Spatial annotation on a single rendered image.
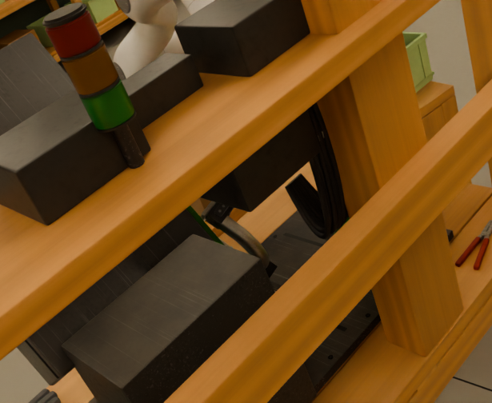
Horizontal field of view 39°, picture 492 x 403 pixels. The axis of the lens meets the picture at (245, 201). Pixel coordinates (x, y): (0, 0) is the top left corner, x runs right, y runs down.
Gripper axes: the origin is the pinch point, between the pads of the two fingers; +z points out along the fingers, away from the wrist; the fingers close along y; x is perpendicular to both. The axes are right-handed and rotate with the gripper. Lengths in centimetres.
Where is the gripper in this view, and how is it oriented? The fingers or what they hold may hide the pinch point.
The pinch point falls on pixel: (218, 213)
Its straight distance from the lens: 132.9
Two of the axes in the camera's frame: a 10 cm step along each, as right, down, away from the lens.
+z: -5.6, 7.7, -3.2
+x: 8.2, 5.7, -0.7
